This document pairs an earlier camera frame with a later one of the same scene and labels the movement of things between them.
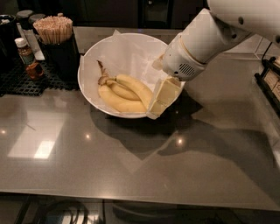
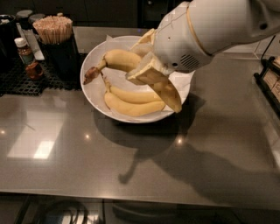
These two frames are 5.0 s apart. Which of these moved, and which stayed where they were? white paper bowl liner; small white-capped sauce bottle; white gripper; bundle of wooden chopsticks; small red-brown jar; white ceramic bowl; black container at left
Moved: white gripper; white ceramic bowl
Stayed: white paper bowl liner; small red-brown jar; bundle of wooden chopsticks; small white-capped sauce bottle; black container at left
